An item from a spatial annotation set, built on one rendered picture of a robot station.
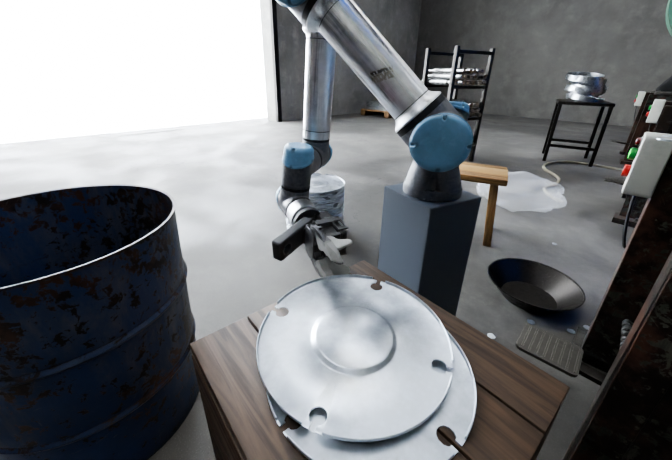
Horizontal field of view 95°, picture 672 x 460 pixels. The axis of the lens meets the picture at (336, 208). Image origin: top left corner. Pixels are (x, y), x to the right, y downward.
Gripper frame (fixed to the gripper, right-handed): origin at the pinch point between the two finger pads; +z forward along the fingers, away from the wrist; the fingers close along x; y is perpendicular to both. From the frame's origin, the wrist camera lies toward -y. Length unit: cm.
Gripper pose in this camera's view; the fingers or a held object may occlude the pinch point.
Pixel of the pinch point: (334, 273)
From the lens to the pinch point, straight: 58.8
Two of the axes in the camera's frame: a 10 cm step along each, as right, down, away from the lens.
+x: -0.4, 8.8, 4.7
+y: 9.0, -1.7, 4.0
